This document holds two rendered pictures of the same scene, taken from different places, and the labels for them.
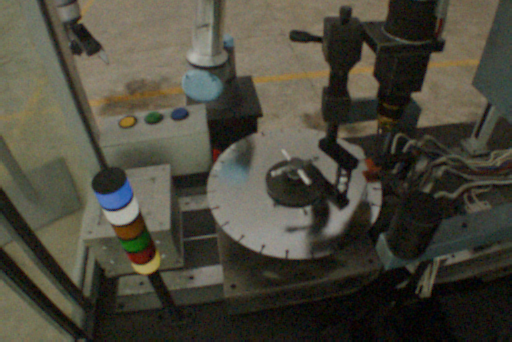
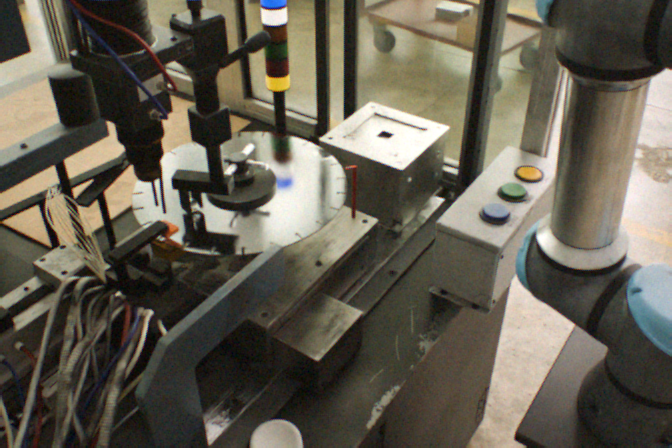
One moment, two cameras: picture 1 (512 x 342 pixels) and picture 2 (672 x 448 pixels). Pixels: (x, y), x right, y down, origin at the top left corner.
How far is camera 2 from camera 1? 132 cm
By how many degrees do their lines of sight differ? 90
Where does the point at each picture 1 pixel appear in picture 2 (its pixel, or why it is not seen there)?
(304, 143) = (274, 224)
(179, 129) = (461, 201)
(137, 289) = not seen: hidden behind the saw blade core
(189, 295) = not seen: hidden behind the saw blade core
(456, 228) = (32, 142)
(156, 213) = (345, 140)
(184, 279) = not seen: hidden behind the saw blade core
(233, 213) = (265, 142)
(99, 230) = (367, 111)
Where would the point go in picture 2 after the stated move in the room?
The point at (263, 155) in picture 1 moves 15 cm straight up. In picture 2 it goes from (302, 189) to (298, 103)
